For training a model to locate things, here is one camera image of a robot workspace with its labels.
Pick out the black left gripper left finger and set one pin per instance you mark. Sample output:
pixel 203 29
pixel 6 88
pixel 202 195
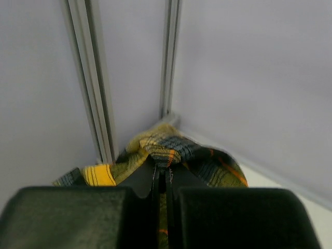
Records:
pixel 140 225

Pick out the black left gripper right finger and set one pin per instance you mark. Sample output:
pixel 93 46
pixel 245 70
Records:
pixel 177 178

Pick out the yellow plaid shirt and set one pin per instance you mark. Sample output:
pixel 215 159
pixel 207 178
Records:
pixel 166 147

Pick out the aluminium frame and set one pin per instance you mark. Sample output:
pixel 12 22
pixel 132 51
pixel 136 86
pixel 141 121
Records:
pixel 84 27

